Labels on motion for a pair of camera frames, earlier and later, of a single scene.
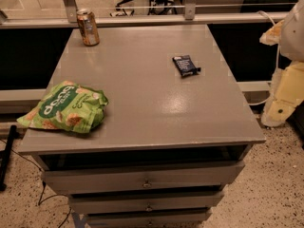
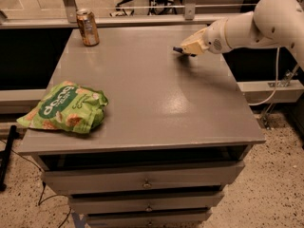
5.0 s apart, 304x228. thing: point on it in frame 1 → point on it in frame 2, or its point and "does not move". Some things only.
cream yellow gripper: x=294 y=37 → x=214 y=38
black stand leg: x=5 y=155 does not move
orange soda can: x=88 y=27 does not move
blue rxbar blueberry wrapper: x=186 y=66 → x=178 y=49
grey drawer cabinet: x=177 y=132 does not move
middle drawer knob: x=148 y=208 does not move
